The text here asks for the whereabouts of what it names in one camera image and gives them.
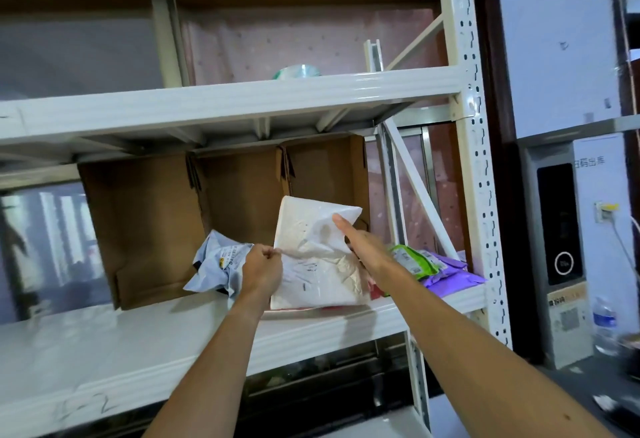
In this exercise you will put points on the person's right forearm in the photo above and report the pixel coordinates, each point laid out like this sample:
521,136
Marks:
490,362

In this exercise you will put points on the person's left hand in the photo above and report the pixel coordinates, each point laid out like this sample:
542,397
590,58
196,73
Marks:
262,270

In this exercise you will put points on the grey device housing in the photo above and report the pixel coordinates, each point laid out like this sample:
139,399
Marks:
529,213

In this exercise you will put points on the white mailer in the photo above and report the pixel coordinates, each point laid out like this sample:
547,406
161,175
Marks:
315,278

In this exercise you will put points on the red mailer bag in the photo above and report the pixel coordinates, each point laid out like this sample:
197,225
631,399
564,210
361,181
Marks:
376,293

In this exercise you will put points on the person's right hand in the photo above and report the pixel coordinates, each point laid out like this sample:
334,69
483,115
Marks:
367,248

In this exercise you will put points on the taped cardboard box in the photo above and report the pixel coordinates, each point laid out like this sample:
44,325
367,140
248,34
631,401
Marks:
570,328

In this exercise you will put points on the clear tape roll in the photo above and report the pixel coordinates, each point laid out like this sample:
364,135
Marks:
296,72

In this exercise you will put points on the white wall socket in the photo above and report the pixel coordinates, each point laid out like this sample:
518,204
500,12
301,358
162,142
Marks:
606,212

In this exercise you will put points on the open brown cardboard box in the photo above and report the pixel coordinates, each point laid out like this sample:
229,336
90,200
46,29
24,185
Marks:
325,168
145,223
240,193

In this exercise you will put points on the large grey-blue mailer bag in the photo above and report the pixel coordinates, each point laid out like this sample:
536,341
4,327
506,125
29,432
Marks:
215,263

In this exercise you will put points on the green mailer bag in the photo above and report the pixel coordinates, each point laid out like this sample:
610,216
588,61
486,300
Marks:
415,260

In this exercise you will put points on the metal window frame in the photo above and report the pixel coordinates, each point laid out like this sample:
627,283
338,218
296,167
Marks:
50,253

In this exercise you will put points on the clear plastic water bottle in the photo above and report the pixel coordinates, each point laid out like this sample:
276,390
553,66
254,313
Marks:
605,328

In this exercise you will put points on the white metal shelf rack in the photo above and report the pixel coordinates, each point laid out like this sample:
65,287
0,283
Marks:
100,348

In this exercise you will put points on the person's left forearm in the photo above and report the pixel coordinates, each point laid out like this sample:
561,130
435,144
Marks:
210,377

